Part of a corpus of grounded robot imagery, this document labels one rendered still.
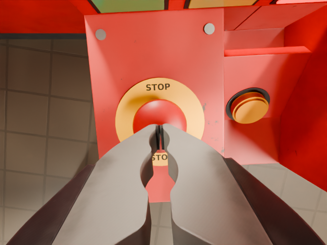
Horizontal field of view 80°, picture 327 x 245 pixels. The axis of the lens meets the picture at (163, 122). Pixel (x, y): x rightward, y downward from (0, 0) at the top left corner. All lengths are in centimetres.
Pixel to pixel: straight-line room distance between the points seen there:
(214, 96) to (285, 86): 10
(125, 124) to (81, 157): 91
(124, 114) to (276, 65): 15
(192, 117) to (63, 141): 96
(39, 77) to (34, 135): 28
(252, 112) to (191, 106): 9
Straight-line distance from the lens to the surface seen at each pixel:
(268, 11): 73
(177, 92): 16
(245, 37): 26
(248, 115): 24
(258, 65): 21
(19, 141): 119
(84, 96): 101
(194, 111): 16
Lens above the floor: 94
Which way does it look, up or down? 81 degrees down
